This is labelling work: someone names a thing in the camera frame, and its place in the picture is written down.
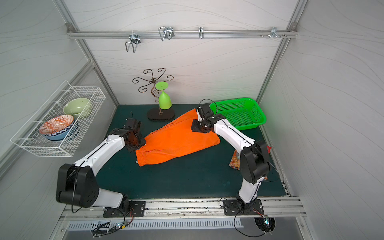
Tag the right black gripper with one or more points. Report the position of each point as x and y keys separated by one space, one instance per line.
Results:
x=198 y=127

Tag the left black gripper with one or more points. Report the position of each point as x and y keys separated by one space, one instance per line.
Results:
x=138 y=142

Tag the orange shorts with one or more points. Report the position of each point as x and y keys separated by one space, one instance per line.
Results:
x=175 y=140

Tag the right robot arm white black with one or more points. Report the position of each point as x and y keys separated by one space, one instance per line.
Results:
x=239 y=141

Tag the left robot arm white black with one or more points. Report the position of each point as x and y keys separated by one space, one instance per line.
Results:
x=77 y=184

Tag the dark metal scroll cup stand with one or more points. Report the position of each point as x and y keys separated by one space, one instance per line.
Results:
x=156 y=113

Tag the green plastic basket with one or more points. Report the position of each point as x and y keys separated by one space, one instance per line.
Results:
x=243 y=113

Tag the green plastic goblet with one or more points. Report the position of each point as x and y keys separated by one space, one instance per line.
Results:
x=165 y=102

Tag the red snack packet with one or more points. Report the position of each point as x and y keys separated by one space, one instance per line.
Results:
x=235 y=160

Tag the pale green bowl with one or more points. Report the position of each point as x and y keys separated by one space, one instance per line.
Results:
x=78 y=108

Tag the blue bowl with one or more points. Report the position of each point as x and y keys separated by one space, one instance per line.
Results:
x=60 y=135

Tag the orange patterned bowl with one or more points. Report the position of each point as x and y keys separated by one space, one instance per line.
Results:
x=56 y=124

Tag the small metal hook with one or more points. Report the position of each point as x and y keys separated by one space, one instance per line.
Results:
x=201 y=32

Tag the double metal hook middle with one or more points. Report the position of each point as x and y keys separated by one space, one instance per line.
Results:
x=166 y=33

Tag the double metal hook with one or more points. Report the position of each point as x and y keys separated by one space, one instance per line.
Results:
x=133 y=42
x=166 y=33

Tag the double metal hook left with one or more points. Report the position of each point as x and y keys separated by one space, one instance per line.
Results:
x=133 y=42

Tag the white vent grille strip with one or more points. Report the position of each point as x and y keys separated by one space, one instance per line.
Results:
x=158 y=224

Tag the metal hook right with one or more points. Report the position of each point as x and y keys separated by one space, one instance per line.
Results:
x=273 y=34

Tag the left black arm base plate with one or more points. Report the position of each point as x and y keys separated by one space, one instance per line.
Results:
x=127 y=209

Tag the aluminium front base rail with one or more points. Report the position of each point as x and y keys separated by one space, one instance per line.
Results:
x=194 y=209

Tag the white wire wall basket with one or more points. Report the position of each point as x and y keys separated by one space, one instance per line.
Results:
x=28 y=137

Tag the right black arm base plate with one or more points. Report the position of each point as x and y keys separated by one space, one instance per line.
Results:
x=237 y=207

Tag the round floor cable port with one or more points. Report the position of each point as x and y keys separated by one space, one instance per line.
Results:
x=266 y=224

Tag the aluminium top rail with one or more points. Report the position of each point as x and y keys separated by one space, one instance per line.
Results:
x=154 y=35

